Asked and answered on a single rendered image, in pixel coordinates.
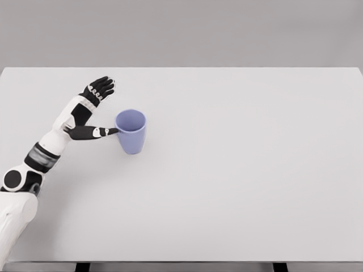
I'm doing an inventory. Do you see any lavender plastic cup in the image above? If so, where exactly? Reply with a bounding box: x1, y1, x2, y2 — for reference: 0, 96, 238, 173
114, 109, 147, 155

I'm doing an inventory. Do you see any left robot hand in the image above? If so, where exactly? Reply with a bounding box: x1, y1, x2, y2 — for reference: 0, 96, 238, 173
54, 75, 120, 141

